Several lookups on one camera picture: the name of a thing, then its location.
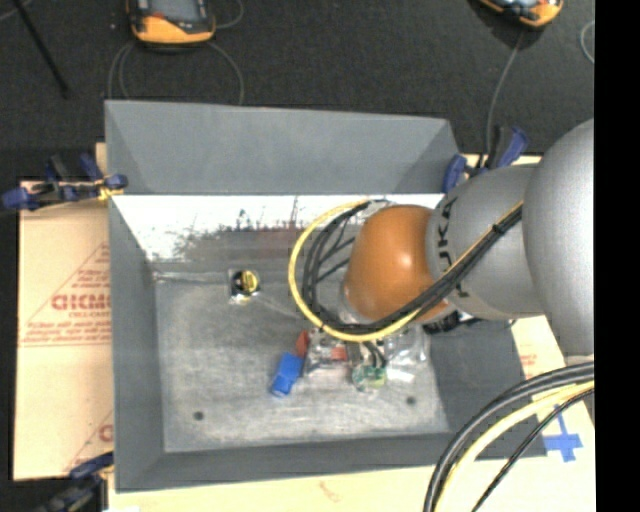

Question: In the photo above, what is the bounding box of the blue plastic block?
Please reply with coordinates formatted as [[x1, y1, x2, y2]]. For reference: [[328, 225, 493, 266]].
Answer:
[[269, 351, 304, 399]]

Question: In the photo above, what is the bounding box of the grey metal bin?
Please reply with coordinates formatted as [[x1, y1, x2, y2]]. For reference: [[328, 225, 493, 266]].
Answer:
[[103, 99, 547, 491]]

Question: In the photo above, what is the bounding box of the small clear glass jar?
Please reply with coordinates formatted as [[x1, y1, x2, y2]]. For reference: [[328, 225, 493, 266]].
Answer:
[[227, 268, 263, 305]]

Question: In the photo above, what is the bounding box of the clear plastic packet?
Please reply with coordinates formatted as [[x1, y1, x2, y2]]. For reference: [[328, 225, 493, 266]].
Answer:
[[383, 330, 430, 385]]

